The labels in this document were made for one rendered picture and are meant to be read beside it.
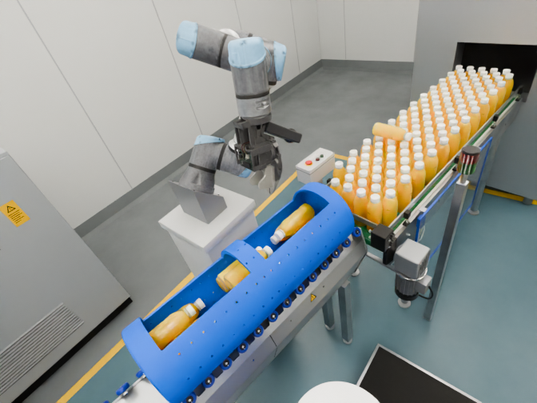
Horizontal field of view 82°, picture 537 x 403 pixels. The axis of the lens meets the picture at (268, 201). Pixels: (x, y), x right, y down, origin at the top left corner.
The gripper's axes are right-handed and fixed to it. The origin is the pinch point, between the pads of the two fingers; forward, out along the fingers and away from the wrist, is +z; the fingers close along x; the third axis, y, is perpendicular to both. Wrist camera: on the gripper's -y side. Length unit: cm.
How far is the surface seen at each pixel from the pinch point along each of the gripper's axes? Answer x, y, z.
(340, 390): 27, 6, 52
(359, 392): 31, 2, 52
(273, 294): -3.4, 2.7, 40.6
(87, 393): -118, 86, 160
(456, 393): 39, -67, 132
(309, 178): -45, -57, 35
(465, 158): 15, -82, 17
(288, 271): -4.6, -5.3, 36.5
